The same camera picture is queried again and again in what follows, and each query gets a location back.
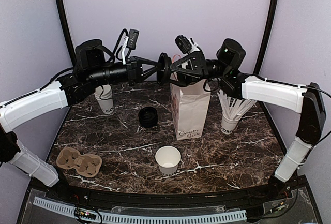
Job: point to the bundle of white wrapped straws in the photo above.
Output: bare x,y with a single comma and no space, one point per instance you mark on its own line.
232,108

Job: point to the left black frame post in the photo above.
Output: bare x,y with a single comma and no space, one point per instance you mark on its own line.
65,29

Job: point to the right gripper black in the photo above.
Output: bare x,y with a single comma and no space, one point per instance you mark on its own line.
199,69

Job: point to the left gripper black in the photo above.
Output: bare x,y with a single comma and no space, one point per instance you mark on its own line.
135,72

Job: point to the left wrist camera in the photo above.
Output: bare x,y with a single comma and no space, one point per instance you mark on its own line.
129,44

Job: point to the black cup lid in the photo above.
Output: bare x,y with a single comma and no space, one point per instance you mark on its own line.
163,75

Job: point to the white cup holding straws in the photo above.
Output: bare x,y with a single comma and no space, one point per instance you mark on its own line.
228,125

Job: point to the stack of white paper cups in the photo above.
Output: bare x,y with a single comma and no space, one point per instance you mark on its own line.
103,95

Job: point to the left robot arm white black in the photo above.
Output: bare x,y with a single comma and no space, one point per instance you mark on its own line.
95,66

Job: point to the single white paper cup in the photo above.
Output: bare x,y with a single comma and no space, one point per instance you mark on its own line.
168,158

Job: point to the stack of black cup lids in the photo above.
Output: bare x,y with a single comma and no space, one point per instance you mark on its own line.
148,117

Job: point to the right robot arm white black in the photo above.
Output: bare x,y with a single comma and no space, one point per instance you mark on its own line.
303,99

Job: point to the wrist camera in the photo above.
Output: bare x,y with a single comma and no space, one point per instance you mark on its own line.
186,45
129,44

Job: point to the brown cardboard cup carrier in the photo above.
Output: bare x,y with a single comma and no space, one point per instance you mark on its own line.
86,165

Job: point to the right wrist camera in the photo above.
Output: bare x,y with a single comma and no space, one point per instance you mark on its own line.
186,45

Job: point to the white slotted cable duct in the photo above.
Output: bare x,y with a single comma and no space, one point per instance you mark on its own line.
137,215

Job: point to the white paper takeout bag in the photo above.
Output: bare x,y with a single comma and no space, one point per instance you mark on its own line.
189,106

